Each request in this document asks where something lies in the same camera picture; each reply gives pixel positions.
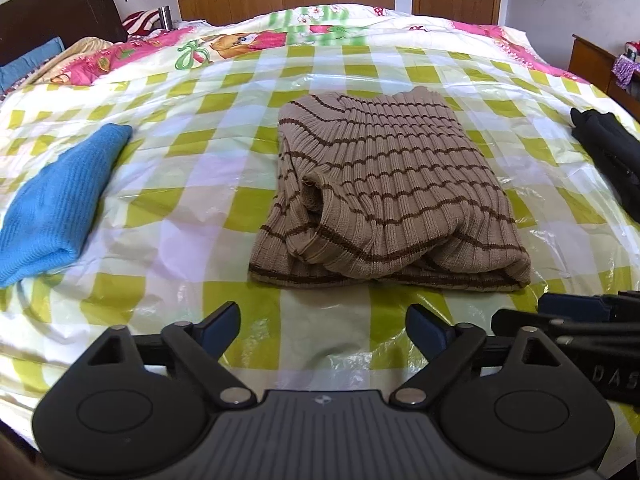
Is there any pink floral cartoon quilt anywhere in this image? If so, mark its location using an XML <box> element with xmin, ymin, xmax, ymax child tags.
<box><xmin>25</xmin><ymin>4</ymin><xmax>581</xmax><ymax>86</ymax></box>

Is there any green checkered plastic sheet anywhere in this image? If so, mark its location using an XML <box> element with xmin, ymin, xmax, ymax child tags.
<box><xmin>0</xmin><ymin>42</ymin><xmax>640</xmax><ymax>438</ymax></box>

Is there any tan brown-striped ribbed sweater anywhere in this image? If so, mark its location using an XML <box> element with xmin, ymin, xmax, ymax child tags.
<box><xmin>250</xmin><ymin>87</ymin><xmax>532</xmax><ymax>293</ymax></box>

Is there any blue pillow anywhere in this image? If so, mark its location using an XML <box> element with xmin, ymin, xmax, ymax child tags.
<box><xmin>0</xmin><ymin>36</ymin><xmax>66</xmax><ymax>93</ymax></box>

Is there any dark wooden headboard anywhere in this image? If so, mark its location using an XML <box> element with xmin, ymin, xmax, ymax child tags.
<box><xmin>0</xmin><ymin>0</ymin><xmax>128</xmax><ymax>68</ymax></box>

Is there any black garment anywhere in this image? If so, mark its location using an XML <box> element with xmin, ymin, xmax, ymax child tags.
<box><xmin>570</xmin><ymin>106</ymin><xmax>640</xmax><ymax>223</ymax></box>

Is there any red white striped pillow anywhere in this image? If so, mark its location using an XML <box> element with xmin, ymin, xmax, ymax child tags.
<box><xmin>122</xmin><ymin>10</ymin><xmax>166</xmax><ymax>36</ymax></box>

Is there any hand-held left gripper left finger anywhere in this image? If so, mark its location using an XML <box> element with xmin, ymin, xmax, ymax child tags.
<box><xmin>86</xmin><ymin>301</ymin><xmax>258</xmax><ymax>408</ymax></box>

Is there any blue knit garment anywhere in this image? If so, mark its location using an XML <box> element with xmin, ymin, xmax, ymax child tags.
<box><xmin>0</xmin><ymin>124</ymin><xmax>133</xmax><ymax>288</ymax></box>

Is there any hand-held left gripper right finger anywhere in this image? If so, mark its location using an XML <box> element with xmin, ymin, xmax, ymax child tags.
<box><xmin>389</xmin><ymin>304</ymin><xmax>563</xmax><ymax>408</ymax></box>

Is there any purple patterned cloth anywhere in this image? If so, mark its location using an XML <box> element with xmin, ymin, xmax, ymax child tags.
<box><xmin>614</xmin><ymin>54</ymin><xmax>640</xmax><ymax>90</ymax></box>

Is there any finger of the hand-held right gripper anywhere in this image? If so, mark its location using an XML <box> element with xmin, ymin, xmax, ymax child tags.
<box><xmin>537</xmin><ymin>289</ymin><xmax>640</xmax><ymax>323</ymax></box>
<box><xmin>491</xmin><ymin>308</ymin><xmax>601</xmax><ymax>347</ymax></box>

